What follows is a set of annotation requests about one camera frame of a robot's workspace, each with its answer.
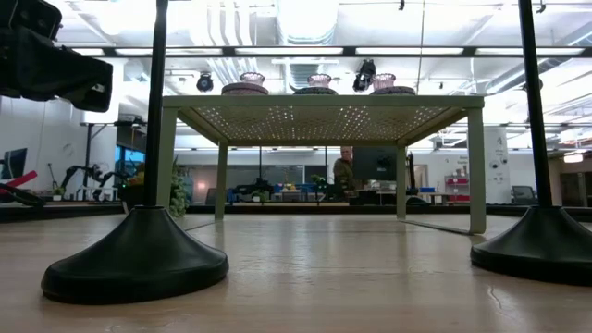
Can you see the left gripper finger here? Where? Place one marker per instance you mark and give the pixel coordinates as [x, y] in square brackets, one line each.
[90, 78]

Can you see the pink ribbed glass candle holder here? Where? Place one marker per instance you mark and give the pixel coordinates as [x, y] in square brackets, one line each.
[319, 80]
[252, 77]
[384, 80]

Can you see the tall black metal candlestick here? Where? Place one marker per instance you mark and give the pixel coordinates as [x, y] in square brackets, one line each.
[134, 259]
[541, 250]

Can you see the dark saucer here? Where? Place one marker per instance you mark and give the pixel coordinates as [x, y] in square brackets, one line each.
[316, 91]

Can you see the black background robot arm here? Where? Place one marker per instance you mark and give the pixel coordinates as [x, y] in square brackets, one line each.
[321, 185]
[252, 187]
[92, 173]

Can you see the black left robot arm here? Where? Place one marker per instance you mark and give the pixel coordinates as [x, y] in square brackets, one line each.
[28, 14]

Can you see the black computer monitor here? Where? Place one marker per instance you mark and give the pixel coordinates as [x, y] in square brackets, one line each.
[374, 164]
[14, 163]

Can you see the red bar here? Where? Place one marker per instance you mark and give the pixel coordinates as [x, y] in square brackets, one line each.
[20, 179]

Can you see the potted green succulent plant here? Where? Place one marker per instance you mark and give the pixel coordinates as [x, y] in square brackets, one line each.
[180, 194]

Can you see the green perforated metal shelf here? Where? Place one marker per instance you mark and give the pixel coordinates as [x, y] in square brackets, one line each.
[324, 101]

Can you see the person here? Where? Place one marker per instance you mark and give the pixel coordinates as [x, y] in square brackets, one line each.
[344, 175]

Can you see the red storage shelf unit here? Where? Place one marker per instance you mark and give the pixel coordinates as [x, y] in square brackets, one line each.
[458, 185]

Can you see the grey office chair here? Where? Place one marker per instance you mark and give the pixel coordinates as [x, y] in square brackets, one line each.
[523, 194]

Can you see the black aluminium table frame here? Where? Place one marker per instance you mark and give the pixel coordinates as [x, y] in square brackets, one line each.
[69, 213]

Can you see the glowing wall lamp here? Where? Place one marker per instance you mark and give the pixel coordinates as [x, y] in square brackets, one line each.
[573, 157]

